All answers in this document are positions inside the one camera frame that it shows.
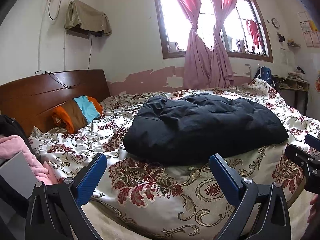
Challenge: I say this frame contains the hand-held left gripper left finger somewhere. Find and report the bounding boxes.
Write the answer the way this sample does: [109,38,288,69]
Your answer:
[25,153,108,240]

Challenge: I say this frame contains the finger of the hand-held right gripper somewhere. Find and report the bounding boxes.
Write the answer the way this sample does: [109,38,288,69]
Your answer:
[285,144,320,175]
[304,134,320,152]

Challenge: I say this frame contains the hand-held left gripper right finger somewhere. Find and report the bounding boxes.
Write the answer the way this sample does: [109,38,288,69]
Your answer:
[209,153,292,240]

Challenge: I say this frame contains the dark navy padded jacket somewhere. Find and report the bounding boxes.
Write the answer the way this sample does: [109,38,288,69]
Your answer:
[123,93,290,167]

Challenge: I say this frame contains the red hanging clothes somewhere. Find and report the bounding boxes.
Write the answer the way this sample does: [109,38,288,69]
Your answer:
[246,19,262,54]

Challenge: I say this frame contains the person's right hand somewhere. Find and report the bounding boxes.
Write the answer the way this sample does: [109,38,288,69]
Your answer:
[308,194,320,223]

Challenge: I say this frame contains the floral patterned bed quilt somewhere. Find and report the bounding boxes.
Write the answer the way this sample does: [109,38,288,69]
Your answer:
[27,78,320,240]

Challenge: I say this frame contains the pink fluffy cloth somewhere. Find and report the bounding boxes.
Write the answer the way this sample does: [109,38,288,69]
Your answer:
[0,134,59,185]

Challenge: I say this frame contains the wooden desk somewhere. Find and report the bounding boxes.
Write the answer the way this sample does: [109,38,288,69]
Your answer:
[271,74,310,115]

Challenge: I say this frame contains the orange brown blue striped pillow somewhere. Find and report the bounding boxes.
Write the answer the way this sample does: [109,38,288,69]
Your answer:
[52,95,103,134]

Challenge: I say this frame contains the grey flat box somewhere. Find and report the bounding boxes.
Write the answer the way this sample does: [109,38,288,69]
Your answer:
[0,152,38,200]

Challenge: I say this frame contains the blue backpack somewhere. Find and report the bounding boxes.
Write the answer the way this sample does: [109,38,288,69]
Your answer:
[254,66,273,82]

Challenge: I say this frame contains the dark cloth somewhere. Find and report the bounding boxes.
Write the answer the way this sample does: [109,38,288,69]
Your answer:
[0,115,42,160]

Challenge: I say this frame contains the wooden bed headboard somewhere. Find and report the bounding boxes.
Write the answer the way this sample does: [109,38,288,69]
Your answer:
[0,69,111,137]

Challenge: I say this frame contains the white wall paper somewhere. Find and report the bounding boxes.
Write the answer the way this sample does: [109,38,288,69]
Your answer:
[280,47,295,65]

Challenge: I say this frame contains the pinned wall paper sheets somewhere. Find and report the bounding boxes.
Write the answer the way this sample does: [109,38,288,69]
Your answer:
[297,11,320,48]

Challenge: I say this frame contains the black hanging cable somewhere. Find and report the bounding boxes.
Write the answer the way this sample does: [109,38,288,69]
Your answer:
[88,31,93,70]

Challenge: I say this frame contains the dark wall shelf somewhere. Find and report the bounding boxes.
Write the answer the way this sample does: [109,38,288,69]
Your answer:
[66,27,90,39]

